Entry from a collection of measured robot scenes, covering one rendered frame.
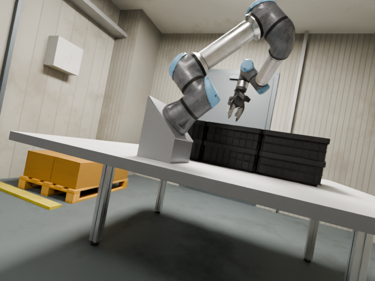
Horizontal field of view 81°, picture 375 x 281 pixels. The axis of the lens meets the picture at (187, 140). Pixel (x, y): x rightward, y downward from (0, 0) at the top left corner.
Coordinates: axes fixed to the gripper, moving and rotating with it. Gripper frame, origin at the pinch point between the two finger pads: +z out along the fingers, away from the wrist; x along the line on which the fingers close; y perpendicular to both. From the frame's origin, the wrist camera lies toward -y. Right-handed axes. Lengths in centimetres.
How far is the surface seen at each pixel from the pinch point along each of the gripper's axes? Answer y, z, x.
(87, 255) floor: 24, 109, 55
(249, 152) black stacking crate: -26.9, 20.0, 1.1
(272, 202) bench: -74, 36, 26
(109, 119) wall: 274, 17, 63
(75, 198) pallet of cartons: 119, 107, 72
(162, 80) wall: 301, -90, -6
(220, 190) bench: -65, 38, 36
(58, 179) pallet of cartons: 134, 97, 93
